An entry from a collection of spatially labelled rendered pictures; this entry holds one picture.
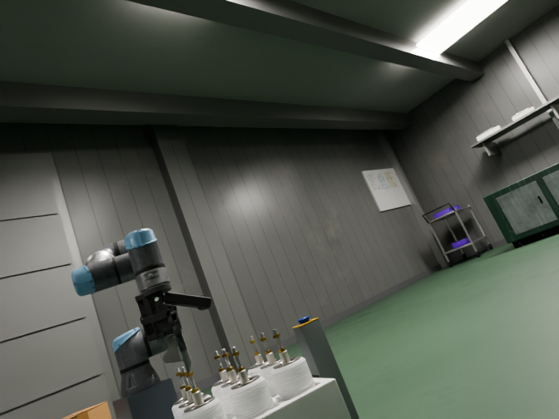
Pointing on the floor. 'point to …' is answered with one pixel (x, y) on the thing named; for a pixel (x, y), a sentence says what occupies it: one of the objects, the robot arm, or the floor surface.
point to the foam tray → (311, 403)
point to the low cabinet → (527, 208)
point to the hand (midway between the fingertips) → (190, 364)
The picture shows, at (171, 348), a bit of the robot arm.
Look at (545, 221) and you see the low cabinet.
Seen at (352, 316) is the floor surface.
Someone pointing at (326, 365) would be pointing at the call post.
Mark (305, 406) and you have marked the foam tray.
